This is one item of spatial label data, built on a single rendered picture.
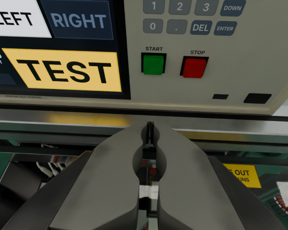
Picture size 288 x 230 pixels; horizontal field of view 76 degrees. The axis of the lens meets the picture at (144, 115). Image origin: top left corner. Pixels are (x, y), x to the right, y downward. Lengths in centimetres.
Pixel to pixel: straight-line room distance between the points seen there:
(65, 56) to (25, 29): 4
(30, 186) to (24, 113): 38
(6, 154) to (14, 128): 8
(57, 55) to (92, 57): 3
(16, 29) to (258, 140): 27
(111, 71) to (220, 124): 14
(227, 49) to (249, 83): 5
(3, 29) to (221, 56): 19
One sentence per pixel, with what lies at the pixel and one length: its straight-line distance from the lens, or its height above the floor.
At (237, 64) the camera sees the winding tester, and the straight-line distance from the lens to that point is 20.
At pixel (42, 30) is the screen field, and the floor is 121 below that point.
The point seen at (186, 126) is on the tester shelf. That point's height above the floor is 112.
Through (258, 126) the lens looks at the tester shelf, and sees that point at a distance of 25.
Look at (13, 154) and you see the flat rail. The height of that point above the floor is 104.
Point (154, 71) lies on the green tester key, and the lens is 18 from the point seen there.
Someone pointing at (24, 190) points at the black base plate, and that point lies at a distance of 62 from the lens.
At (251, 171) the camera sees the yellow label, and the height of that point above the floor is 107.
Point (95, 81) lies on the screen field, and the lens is 20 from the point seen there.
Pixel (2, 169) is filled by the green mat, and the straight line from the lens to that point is 71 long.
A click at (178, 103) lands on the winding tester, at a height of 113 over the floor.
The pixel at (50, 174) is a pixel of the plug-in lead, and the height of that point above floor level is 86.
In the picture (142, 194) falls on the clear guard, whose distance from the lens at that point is 23.
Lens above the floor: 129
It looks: 53 degrees down
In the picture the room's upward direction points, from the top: 1 degrees clockwise
